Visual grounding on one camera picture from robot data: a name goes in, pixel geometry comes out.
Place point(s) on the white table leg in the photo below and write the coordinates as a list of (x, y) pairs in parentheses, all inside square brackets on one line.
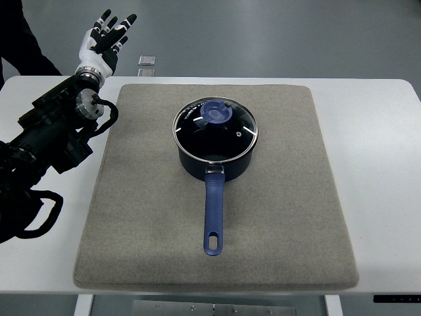
[(83, 305), (333, 305)]

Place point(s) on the white right table leg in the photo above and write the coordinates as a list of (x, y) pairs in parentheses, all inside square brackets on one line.
[(333, 305)]

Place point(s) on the black table control panel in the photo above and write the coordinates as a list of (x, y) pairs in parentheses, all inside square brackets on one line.
[(412, 298)]

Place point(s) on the grey felt mat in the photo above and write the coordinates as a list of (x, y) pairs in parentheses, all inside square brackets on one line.
[(153, 227)]

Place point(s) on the glass lid blue knob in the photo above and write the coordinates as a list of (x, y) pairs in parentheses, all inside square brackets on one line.
[(215, 129)]

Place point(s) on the metal table base plate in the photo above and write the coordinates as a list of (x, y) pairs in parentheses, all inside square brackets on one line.
[(147, 307)]

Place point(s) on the white left table leg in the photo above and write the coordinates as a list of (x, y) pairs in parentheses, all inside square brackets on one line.
[(83, 305)]

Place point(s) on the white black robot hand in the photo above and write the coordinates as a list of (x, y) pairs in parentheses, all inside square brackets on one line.
[(102, 43)]

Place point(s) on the dark blue saucepan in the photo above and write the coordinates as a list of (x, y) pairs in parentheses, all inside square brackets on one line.
[(215, 176)]

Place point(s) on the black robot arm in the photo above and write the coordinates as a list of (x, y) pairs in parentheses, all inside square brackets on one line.
[(55, 135)]

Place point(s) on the lower floor socket plate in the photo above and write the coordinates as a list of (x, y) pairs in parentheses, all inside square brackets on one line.
[(147, 72)]

